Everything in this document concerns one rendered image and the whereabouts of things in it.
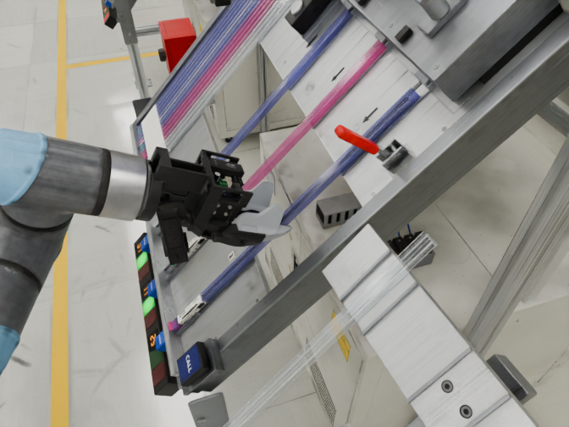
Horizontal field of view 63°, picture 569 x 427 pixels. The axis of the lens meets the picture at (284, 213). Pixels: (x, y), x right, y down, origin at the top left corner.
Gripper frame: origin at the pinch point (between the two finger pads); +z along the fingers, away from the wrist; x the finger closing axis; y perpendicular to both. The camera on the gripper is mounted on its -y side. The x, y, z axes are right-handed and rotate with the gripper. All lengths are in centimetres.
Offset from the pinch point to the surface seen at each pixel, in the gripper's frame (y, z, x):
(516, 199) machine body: 6, 70, 16
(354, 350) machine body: -22.9, 28.1, -5.6
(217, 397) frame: -20.4, -4.0, -14.3
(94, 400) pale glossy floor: -103, 2, 29
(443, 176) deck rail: 19.5, 8.4, -9.9
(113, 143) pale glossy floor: -96, 14, 156
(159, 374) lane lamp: -32.5, -6.5, -3.6
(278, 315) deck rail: -7.3, 0.5, -9.9
